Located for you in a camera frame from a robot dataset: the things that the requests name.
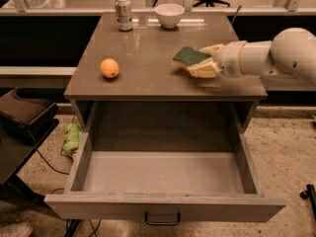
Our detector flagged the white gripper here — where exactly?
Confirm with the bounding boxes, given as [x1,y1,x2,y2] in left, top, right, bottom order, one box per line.
[188,40,247,78]

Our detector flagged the green and yellow sponge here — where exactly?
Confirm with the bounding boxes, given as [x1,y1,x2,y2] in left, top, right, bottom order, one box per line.
[172,46,211,69]

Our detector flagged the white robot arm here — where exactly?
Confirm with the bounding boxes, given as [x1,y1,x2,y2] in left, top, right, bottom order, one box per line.
[188,28,316,87]

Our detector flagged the white bowl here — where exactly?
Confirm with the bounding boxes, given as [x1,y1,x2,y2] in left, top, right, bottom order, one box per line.
[155,3,185,28]

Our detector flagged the orange fruit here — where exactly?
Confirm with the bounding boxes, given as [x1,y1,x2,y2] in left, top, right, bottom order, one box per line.
[100,58,119,78]

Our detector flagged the silver soda can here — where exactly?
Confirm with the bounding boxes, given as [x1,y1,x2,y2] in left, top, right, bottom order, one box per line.
[115,0,132,32]

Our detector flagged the grey cabinet with open drawer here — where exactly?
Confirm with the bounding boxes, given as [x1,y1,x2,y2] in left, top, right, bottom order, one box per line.
[45,12,283,222]

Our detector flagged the green crumpled bag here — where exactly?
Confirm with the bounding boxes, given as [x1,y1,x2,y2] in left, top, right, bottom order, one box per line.
[62,122,81,152]

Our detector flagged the black stand foot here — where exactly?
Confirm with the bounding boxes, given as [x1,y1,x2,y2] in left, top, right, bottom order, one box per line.
[300,184,316,220]

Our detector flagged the dark side table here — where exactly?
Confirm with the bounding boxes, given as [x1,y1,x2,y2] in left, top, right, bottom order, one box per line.
[0,88,59,207]

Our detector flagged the white shoe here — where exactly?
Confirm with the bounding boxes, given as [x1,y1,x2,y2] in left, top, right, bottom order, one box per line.
[0,222,33,237]

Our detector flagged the black drawer handle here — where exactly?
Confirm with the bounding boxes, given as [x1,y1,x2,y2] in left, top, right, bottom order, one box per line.
[144,212,181,226]

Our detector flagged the black floor cable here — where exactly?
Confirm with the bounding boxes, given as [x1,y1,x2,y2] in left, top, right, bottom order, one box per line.
[29,128,102,237]

